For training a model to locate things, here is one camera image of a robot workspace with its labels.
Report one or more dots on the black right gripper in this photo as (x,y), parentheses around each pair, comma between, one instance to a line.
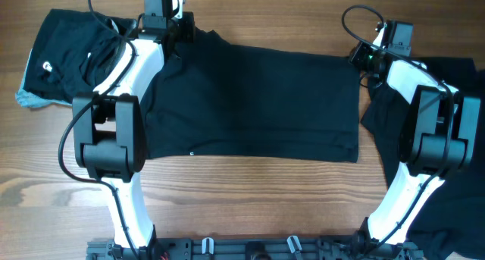
(360,54)

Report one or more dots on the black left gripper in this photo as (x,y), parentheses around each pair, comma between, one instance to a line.
(188,20)

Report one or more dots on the black polo shirt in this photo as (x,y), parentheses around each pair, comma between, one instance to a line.
(216,98)

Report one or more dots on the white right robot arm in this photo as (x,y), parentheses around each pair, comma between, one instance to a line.
(427,119)

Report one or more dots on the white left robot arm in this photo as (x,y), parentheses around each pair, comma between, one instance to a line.
(109,136)

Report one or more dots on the pile of black clothes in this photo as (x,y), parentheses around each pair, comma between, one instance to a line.
(452,219)

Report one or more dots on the folded black shirt stack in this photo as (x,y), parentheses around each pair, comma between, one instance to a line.
(73,52)

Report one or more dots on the grey patterned folded garment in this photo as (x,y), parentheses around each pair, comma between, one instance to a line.
(29,100)

